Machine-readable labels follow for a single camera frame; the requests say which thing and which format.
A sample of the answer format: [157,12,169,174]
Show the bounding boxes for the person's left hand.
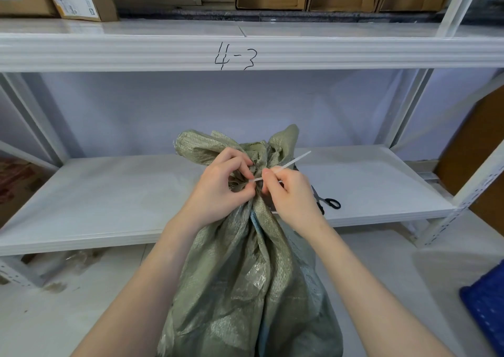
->
[182,147,257,229]

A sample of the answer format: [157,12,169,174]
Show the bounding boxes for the person's right hand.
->
[260,167,328,238]

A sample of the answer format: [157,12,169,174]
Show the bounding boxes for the white zip tie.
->
[252,151,312,182]

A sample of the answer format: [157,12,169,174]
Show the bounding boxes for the green woven sack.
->
[157,124,344,357]

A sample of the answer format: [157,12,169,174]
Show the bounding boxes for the person's left forearm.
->
[70,211,202,357]

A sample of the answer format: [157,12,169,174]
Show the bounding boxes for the person's right forearm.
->
[302,219,457,357]

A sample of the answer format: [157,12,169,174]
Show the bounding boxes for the black scissors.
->
[311,185,342,216]

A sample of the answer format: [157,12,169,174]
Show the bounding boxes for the white metal shelf rack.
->
[0,0,504,289]

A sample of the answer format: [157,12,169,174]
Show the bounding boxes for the clear plastic scrap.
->
[39,248,106,295]

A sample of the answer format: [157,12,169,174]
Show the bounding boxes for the brown cardboard sheet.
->
[433,86,504,237]

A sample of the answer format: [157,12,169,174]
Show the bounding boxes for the cardboard box with red print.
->
[0,157,55,228]

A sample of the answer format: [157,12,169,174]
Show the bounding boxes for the blue plastic crate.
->
[459,260,504,357]

